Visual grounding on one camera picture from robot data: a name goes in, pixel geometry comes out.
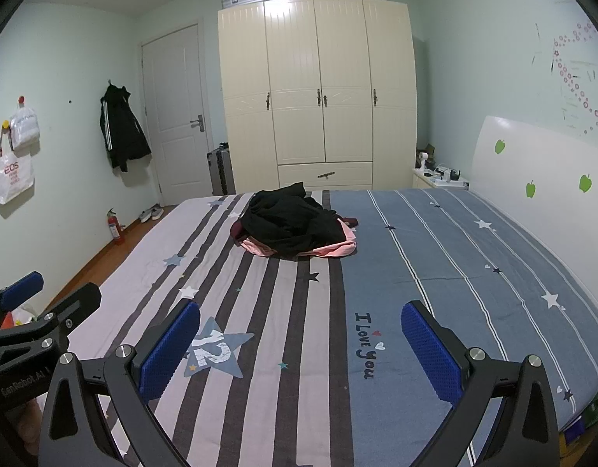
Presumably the grey suitcase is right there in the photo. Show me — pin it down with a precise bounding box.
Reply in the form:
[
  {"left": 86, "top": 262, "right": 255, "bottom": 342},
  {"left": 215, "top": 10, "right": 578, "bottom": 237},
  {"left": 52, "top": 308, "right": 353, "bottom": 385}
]
[{"left": 206, "top": 142, "right": 237, "bottom": 198}]

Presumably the cream wardrobe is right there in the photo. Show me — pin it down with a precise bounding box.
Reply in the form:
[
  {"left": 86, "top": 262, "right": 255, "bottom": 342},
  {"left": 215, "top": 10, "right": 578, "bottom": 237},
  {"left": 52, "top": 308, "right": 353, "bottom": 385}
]
[{"left": 217, "top": 0, "right": 419, "bottom": 194}]

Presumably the white bed headboard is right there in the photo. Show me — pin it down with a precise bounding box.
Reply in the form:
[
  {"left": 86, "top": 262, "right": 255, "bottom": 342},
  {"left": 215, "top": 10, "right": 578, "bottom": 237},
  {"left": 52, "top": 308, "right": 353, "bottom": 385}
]
[{"left": 466, "top": 116, "right": 598, "bottom": 297}]

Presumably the white plastic bag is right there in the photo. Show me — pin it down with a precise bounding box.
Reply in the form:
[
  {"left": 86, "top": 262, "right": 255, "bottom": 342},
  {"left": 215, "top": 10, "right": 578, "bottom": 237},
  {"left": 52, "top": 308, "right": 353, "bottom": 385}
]
[{"left": 9, "top": 102, "right": 41, "bottom": 151}]

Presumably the person's left hand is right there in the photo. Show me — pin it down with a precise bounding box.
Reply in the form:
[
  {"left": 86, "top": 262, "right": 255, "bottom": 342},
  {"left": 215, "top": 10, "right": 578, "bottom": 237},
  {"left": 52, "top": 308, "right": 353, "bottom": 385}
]
[{"left": 17, "top": 399, "right": 43, "bottom": 453}]

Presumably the black hanging jacket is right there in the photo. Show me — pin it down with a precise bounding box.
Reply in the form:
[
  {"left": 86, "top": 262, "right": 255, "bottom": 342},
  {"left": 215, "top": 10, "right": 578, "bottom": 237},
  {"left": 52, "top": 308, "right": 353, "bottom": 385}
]
[{"left": 99, "top": 80, "right": 152, "bottom": 173}]

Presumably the colourful plastic bag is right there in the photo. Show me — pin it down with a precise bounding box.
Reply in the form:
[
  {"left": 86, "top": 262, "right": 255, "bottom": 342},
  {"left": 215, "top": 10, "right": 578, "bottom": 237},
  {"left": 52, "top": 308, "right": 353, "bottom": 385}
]
[{"left": 0, "top": 302, "right": 42, "bottom": 327}]

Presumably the red fire extinguisher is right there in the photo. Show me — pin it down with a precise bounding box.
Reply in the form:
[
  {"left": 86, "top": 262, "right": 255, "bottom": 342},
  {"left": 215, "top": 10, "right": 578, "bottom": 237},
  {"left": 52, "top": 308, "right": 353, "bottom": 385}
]
[{"left": 106, "top": 207, "right": 126, "bottom": 246}]

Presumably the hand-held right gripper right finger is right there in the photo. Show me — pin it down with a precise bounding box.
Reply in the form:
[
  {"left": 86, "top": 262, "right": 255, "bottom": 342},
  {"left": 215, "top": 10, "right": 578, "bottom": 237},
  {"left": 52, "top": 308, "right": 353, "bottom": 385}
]
[{"left": 400, "top": 300, "right": 562, "bottom": 467}]

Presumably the white nightstand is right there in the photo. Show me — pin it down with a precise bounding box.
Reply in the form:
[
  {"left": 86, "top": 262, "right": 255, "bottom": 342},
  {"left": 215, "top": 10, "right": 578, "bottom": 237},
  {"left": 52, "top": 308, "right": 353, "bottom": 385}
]
[{"left": 412, "top": 168, "right": 471, "bottom": 191}]

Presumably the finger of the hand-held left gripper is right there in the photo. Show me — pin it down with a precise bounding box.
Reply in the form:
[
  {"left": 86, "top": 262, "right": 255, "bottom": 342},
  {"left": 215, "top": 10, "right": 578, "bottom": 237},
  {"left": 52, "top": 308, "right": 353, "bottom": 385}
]
[
  {"left": 0, "top": 270, "right": 46, "bottom": 330},
  {"left": 33, "top": 282, "right": 103, "bottom": 353}
]

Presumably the white room door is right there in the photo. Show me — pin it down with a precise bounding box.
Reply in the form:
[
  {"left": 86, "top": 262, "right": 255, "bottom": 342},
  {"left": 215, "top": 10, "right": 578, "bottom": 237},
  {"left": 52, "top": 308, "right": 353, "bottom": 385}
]
[{"left": 141, "top": 24, "right": 213, "bottom": 206}]

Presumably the black printed t-shirt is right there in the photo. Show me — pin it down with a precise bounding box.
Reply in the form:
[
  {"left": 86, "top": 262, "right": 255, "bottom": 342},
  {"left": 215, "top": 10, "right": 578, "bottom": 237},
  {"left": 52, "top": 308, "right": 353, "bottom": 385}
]
[{"left": 240, "top": 182, "right": 345, "bottom": 260}]

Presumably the white tote bag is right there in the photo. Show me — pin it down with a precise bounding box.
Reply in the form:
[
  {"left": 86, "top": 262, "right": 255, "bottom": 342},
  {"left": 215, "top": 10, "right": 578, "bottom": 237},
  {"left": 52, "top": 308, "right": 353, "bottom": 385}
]
[{"left": 0, "top": 129, "right": 36, "bottom": 205}]

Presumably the pink garment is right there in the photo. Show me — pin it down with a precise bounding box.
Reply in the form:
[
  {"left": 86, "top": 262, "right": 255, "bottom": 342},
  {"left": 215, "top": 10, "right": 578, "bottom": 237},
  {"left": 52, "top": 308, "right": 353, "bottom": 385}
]
[{"left": 239, "top": 221, "right": 359, "bottom": 260}]

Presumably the striped star bed sheet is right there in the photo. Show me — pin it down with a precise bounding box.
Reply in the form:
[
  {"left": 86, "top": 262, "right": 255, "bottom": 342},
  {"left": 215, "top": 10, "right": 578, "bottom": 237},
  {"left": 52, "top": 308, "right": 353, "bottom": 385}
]
[{"left": 60, "top": 187, "right": 598, "bottom": 467}]

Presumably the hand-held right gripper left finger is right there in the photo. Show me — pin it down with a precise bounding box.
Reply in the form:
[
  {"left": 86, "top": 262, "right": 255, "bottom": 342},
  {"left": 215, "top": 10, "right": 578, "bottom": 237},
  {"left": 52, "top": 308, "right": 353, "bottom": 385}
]
[{"left": 36, "top": 298, "right": 202, "bottom": 467}]

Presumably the maroon garment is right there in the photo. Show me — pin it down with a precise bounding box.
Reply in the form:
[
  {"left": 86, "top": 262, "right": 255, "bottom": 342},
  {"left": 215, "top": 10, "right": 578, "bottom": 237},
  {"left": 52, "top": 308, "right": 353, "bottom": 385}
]
[{"left": 231, "top": 211, "right": 360, "bottom": 246}]

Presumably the colourful printed box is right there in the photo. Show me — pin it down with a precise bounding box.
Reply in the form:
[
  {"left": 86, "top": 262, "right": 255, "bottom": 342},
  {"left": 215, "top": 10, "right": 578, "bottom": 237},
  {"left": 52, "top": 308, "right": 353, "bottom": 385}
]
[{"left": 559, "top": 384, "right": 598, "bottom": 448}]

